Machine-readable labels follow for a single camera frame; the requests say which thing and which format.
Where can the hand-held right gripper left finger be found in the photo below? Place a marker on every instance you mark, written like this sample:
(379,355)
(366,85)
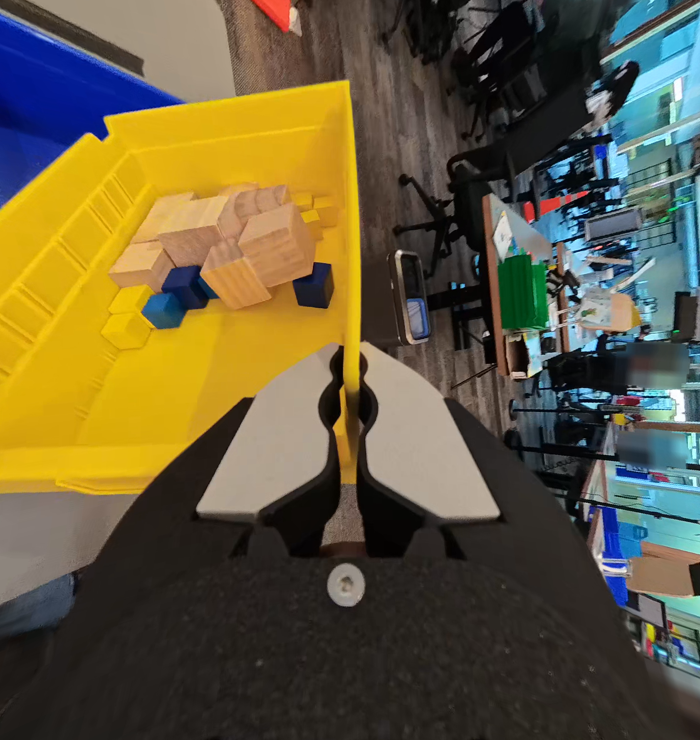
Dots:
(269,456)

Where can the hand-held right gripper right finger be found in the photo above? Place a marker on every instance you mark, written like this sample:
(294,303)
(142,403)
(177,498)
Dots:
(430,456)

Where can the yellow plastic bin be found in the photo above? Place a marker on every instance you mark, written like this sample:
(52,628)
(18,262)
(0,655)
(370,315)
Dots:
(211,376)

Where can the pile of wooden cubes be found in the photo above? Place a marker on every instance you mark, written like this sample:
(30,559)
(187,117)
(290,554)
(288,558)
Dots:
(269,243)

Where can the blue plastic bin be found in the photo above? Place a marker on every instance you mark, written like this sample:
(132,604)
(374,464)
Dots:
(38,115)

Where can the black waste bin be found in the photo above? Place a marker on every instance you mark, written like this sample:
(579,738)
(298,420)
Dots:
(384,300)

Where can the stack of green bins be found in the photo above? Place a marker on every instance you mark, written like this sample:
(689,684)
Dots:
(523,295)

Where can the row of blue bins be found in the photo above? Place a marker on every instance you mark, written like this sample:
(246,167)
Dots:
(613,543)

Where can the person's leg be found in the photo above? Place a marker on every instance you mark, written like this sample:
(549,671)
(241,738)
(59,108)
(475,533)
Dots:
(26,607)

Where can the wooden office desk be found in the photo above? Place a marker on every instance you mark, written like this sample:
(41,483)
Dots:
(534,243)

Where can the black office chair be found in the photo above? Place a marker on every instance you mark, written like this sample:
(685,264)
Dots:
(517,86)
(471,202)

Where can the orange traffic cone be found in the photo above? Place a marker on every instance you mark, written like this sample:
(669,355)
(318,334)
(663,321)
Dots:
(274,11)

